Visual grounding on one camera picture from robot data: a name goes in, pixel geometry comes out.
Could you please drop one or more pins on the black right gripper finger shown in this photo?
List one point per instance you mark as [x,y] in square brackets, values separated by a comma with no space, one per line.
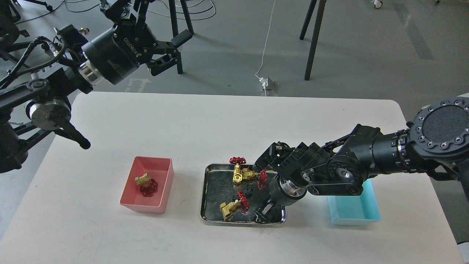
[265,210]

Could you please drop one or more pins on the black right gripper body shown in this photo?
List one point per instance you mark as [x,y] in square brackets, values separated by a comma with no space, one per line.
[284,192]

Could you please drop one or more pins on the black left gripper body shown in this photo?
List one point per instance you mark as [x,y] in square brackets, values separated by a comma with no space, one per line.
[117,52]

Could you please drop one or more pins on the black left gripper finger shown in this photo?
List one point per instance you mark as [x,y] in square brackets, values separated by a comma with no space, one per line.
[126,13]
[164,55]

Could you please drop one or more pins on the brass valve red handle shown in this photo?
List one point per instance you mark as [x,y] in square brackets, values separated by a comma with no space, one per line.
[261,177]
[147,186]
[228,209]
[237,171]

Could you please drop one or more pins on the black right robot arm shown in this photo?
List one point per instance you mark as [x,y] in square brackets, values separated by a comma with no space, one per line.
[436,143]

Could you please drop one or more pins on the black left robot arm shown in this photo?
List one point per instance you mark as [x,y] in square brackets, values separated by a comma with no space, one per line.
[34,94]

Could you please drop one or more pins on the small black gear upper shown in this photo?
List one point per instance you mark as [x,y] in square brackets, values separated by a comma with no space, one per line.
[248,191]

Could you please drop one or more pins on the light blue plastic box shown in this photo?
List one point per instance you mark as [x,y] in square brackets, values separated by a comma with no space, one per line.
[359,210]

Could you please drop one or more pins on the pink plastic box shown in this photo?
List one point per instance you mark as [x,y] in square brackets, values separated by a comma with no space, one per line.
[159,169]

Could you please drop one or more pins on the silver metal tray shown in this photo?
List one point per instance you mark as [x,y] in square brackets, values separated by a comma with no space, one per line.
[219,188]

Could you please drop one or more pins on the black stand leg left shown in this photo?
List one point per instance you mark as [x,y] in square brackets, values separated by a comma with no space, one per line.
[174,26]

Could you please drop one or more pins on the black stand leg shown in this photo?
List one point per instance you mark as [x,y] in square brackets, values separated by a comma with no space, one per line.
[316,32]
[174,26]

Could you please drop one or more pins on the black office chair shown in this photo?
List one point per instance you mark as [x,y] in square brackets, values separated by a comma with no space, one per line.
[9,32]

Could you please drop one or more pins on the white power adapter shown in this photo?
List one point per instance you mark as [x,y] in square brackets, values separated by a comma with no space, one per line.
[268,85]

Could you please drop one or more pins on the black stand leg right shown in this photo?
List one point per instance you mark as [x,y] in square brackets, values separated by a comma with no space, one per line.
[316,32]

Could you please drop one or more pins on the brass valve red handle bottom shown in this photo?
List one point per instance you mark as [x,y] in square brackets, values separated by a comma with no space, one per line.
[228,209]

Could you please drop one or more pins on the brass valve red handle top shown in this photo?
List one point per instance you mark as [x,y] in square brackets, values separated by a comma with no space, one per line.
[237,171]

